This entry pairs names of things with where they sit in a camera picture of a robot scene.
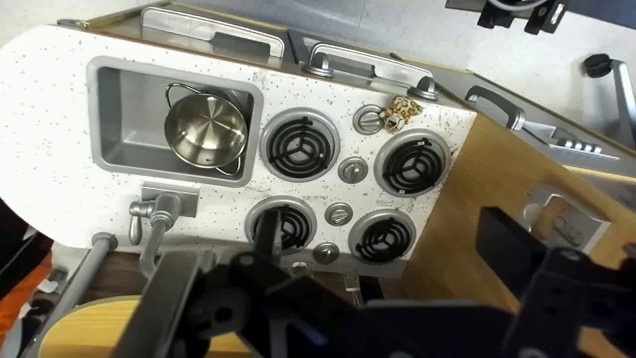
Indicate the grey stove knob upper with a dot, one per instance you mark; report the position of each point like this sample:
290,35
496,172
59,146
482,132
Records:
369,121

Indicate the grey toy faucet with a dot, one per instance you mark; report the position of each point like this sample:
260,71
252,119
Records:
154,216

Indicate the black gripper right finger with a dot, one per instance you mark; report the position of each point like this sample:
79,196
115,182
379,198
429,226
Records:
562,292

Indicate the black coil burner bottom-right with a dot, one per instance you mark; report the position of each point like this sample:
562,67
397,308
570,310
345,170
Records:
383,238

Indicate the grey stove knob middle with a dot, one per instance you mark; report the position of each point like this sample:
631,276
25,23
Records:
353,170

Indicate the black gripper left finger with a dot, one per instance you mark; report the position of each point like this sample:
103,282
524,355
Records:
158,327

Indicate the speckled white toy kitchen counter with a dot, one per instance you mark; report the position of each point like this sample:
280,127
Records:
53,180

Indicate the black coil burner bottom-left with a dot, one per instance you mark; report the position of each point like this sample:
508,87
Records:
297,222

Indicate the black coil burner top-right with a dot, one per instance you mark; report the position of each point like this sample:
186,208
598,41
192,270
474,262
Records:
413,164

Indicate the black coil burner top-left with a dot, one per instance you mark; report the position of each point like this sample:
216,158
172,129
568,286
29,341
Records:
299,144

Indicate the small spotted toy cheetah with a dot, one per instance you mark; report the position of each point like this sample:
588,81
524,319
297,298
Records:
401,113

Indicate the grey stove knob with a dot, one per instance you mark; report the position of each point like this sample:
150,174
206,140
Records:
353,170
339,214
369,121
325,254

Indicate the small steel pot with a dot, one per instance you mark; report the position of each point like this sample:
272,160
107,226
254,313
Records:
204,129

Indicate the grey toy sink basin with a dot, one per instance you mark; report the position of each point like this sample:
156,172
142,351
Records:
129,111

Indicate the grey stove knob bottom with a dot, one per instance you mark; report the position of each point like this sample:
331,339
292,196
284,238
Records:
325,254

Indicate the grey stove knob lower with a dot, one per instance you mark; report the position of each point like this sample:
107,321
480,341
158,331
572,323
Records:
339,214

